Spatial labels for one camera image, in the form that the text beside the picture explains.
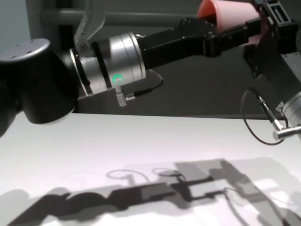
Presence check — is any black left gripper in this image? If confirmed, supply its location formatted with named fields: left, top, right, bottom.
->
left=136, top=18, right=262, bottom=71

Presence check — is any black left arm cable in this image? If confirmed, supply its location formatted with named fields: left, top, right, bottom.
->
left=116, top=70, right=164, bottom=106

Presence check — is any pink plastic cup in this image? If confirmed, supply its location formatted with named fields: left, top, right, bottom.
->
left=197, top=0, right=270, bottom=45

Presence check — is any dark vertical frame post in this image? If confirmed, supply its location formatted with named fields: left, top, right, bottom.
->
left=57, top=0, right=76, bottom=51

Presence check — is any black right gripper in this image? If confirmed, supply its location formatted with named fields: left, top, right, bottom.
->
left=243, top=0, right=301, bottom=104

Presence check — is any thick grey wall rail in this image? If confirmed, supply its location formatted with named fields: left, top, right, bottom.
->
left=58, top=9, right=200, bottom=28

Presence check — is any thin grey wall rail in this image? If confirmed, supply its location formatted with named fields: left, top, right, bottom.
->
left=77, top=112, right=301, bottom=120

